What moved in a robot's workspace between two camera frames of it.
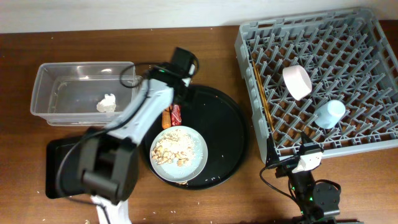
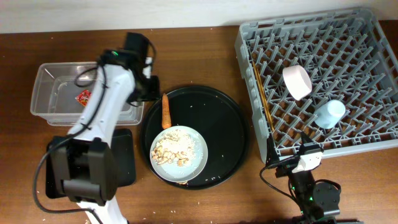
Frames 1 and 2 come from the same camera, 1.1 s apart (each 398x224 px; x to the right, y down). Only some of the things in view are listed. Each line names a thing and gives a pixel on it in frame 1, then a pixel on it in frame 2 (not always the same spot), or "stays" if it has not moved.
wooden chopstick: (260, 93) stays
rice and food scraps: (176, 146) stays
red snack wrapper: (176, 116) → (83, 97)
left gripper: (183, 94) → (150, 92)
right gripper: (273, 156) stays
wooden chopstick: (265, 101) stays
